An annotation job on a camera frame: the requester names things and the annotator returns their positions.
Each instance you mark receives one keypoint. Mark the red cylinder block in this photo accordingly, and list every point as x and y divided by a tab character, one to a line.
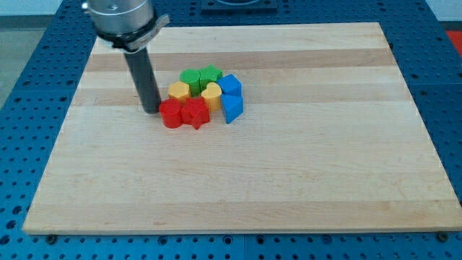
170	110

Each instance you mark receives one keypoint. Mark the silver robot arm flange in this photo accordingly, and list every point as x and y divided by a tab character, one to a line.
128	25

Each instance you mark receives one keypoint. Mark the blue triangle block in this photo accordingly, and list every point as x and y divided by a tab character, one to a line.
232	107

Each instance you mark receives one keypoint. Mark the red star block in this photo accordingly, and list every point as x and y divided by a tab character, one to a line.
195	112

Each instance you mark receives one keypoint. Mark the yellow heart block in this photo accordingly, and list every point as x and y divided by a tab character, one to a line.
212	96

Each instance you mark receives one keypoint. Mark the blue cube block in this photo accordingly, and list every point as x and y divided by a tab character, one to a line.
230	85

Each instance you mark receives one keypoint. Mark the green star block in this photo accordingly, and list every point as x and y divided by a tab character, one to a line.
209	74

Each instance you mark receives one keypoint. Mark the yellow hexagon block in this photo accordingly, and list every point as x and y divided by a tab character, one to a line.
179	91

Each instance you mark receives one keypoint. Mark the green cylinder block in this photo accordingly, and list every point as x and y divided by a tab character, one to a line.
192	78

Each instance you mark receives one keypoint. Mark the light wooden board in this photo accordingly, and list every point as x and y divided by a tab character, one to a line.
330	141

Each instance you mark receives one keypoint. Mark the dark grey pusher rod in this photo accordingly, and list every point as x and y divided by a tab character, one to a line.
140	66

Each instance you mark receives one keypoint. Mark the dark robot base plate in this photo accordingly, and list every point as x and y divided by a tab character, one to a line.
209	6

